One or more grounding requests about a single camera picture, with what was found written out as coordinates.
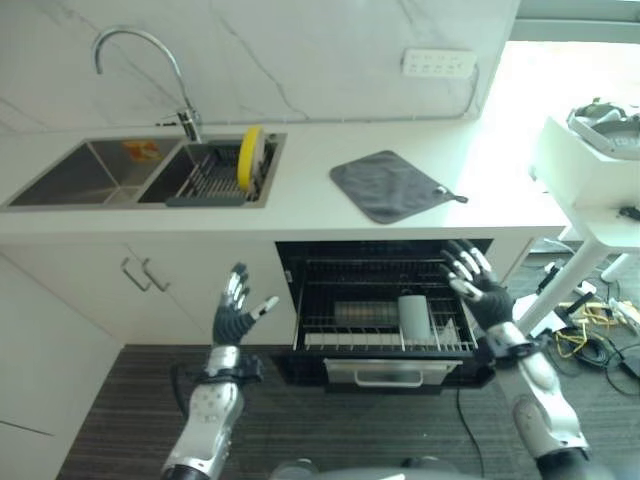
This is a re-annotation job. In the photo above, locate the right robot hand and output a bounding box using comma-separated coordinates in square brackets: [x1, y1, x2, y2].
[439, 239, 517, 333]

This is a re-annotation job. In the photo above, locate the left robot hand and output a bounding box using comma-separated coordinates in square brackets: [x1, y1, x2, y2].
[213, 261, 280, 347]

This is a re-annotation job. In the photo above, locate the black built-in dishwasher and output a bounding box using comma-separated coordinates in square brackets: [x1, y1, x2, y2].
[274, 238, 497, 396]

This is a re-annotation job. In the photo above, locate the grey cup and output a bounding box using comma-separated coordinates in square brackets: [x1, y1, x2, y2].
[397, 293, 432, 341]

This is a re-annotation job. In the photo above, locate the white cabinet door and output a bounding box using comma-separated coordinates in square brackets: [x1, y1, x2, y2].
[0, 242, 297, 346]

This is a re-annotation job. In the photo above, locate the white side table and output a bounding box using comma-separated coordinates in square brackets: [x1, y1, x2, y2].
[514, 115, 640, 341]

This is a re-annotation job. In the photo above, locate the white floor power strip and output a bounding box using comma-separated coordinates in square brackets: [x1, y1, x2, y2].
[574, 282, 640, 334]

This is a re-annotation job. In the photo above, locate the grey dish drying rack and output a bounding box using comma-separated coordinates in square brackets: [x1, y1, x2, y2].
[165, 138, 281, 209]

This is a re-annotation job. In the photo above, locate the grey dish cloth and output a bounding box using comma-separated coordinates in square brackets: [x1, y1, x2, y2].
[329, 149, 470, 225]

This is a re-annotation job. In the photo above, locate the yellow plate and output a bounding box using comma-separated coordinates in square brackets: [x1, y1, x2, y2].
[237, 125, 264, 191]

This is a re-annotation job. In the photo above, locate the stainless steel double sink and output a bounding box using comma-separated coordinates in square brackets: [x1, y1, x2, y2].
[0, 131, 289, 211]

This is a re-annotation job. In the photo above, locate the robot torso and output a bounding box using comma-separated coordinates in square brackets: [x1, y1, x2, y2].
[269, 455, 539, 480]

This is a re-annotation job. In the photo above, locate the white grey headset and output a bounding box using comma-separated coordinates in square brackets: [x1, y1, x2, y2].
[566, 97, 640, 161]

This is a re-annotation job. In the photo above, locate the chrome gooseneck faucet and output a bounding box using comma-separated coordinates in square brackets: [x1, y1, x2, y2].
[91, 28, 203, 145]

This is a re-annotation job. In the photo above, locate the silver cabinet door handle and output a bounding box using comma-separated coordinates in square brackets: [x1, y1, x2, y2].
[120, 256, 153, 292]
[141, 256, 172, 293]

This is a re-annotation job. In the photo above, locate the yellow cable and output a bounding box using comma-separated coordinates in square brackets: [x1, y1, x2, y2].
[555, 299, 619, 359]

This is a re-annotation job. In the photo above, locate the black wire dishwasher rack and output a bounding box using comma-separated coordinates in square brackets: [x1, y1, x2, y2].
[295, 254, 479, 354]

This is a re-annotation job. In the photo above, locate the silver dishwasher door handle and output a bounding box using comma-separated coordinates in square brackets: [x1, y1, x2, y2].
[323, 357, 464, 389]

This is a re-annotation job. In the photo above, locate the black floor cable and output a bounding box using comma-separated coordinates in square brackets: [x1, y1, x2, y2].
[455, 387, 485, 480]

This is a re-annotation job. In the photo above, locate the white wall power strip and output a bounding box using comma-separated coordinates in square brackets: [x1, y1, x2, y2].
[401, 47, 477, 79]

